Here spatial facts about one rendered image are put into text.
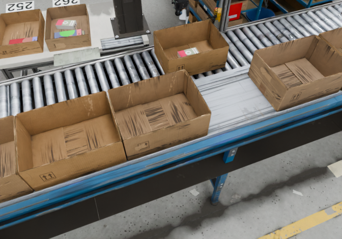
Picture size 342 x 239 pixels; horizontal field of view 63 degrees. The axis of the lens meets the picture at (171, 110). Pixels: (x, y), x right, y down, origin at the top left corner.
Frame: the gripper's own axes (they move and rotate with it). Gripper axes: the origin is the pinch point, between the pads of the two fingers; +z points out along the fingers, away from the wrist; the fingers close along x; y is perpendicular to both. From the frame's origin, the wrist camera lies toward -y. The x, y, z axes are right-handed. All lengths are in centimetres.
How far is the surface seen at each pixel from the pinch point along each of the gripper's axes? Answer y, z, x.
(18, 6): 100, 20, -70
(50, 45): 84, 21, -24
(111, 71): 52, 23, 9
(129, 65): 39.3, 22.8, 8.1
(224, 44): -18.2, 6.5, 23.9
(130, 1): 26.8, 1.3, -26.5
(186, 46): -2.2, 22.8, 3.5
